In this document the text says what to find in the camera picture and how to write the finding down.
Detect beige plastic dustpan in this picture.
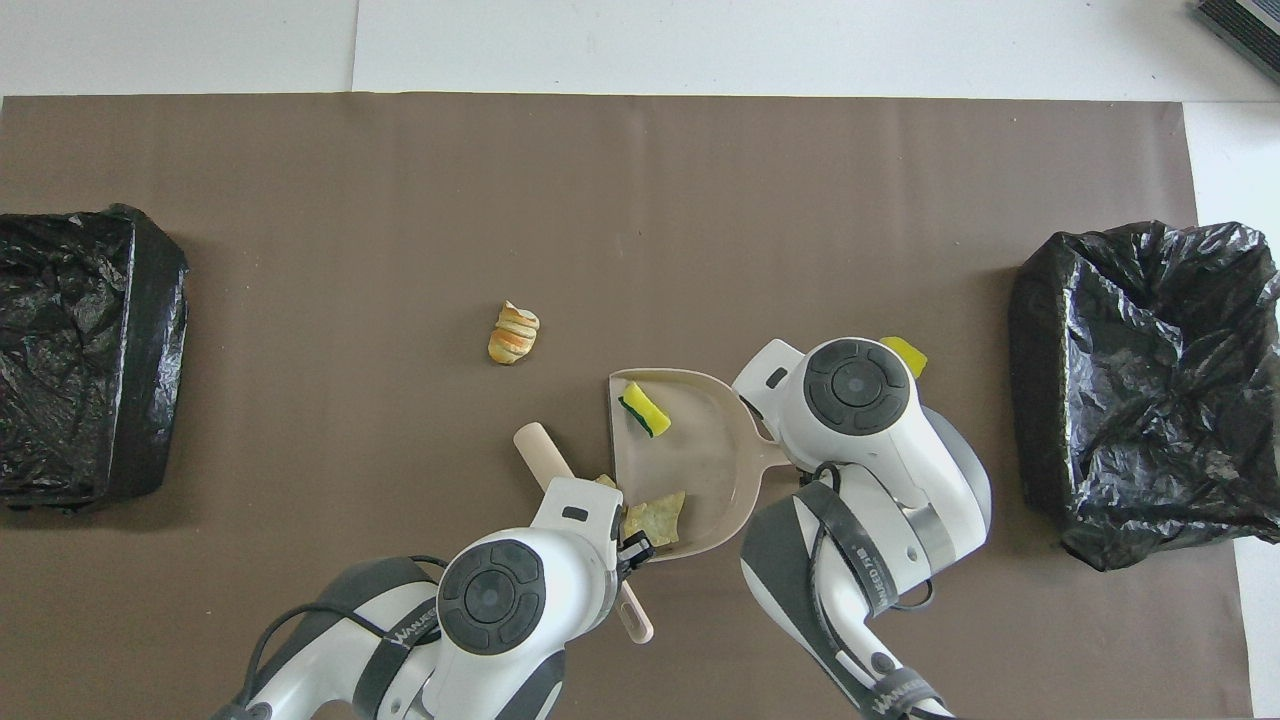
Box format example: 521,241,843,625
608,368,791,563

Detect beige handled hand brush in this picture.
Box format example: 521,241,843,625
513,421,656,645

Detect black bag lined bin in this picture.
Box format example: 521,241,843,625
1008,220,1280,573

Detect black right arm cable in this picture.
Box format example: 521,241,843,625
798,460,938,720

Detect brown paper table mat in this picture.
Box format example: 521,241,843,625
0,93,1253,720

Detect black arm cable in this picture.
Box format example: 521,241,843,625
235,553,453,720
798,460,938,720

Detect black bag wrapped box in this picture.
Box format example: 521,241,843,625
0,204,190,514

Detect dark ribbed device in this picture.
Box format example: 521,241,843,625
1193,0,1280,86

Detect pale bread piece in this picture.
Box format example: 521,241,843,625
622,490,688,548

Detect yellow sponge chunk green edge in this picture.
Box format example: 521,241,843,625
618,381,673,439

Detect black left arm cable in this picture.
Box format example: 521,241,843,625
235,553,453,720

